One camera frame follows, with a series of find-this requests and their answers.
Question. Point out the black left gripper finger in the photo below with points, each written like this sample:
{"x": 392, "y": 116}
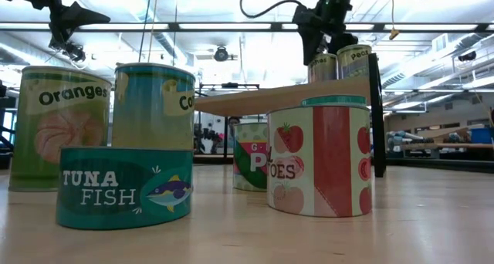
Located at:
{"x": 83, "y": 19}

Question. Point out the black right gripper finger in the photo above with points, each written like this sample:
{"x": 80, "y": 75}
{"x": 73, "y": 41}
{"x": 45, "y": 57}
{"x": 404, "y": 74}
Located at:
{"x": 312, "y": 44}
{"x": 343, "y": 39}

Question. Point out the tall green peas can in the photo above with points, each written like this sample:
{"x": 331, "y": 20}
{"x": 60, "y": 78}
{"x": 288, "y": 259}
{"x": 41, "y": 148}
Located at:
{"x": 353, "y": 65}

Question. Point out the blue-grey peaches can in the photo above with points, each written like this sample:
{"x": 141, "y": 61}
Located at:
{"x": 322, "y": 71}

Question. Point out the teal-rimmed white can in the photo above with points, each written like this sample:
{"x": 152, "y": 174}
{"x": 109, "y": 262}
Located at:
{"x": 333, "y": 100}

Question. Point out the blue carrots can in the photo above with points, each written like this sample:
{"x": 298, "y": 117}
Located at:
{"x": 150, "y": 109}

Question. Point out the green oranges can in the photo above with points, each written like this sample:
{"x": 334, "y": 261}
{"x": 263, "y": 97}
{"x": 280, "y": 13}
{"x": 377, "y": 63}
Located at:
{"x": 58, "y": 133}

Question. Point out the short pink-label peas can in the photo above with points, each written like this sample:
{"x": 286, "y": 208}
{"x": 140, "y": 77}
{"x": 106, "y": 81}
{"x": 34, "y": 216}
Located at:
{"x": 251, "y": 160}

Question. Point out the teal tuna fish can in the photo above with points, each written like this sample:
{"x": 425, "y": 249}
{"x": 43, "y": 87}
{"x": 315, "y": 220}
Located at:
{"x": 116, "y": 187}

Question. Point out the black ceiling spotlight cluster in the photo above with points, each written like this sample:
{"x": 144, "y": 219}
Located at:
{"x": 75, "y": 53}

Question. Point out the round black ceiling spotlight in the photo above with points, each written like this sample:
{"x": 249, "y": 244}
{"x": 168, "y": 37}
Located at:
{"x": 221, "y": 55}

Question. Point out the white air vent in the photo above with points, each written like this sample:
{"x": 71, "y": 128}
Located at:
{"x": 440, "y": 44}

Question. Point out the person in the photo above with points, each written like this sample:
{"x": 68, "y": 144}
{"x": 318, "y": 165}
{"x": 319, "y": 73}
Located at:
{"x": 233, "y": 121}

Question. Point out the blue-grey background machine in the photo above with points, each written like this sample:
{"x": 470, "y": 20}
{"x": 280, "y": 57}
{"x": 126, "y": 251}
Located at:
{"x": 401, "y": 138}

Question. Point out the white red tomatoes can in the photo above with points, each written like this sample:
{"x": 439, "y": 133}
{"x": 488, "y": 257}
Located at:
{"x": 332, "y": 160}

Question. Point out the black ceiling speaker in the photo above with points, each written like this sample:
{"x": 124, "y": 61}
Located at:
{"x": 467, "y": 56}

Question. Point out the black background robot arms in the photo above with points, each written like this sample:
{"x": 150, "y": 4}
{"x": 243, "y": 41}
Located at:
{"x": 208, "y": 136}

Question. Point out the wooden background workbench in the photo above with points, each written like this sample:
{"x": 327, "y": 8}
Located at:
{"x": 455, "y": 145}

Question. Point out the blue storage bin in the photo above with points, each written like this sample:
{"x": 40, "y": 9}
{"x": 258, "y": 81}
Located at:
{"x": 482, "y": 136}

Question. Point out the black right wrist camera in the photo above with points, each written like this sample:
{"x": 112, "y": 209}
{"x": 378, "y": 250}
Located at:
{"x": 308, "y": 17}

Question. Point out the black aluminium rig frame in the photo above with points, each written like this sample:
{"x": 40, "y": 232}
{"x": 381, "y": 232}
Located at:
{"x": 276, "y": 26}

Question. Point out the black shelf leg frame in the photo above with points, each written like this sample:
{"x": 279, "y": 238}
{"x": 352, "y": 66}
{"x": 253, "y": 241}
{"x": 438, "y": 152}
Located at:
{"x": 376, "y": 121}
{"x": 225, "y": 140}

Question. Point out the black background rig frame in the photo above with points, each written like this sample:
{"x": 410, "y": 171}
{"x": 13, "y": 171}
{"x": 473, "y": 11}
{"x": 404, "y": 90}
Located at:
{"x": 230, "y": 85}

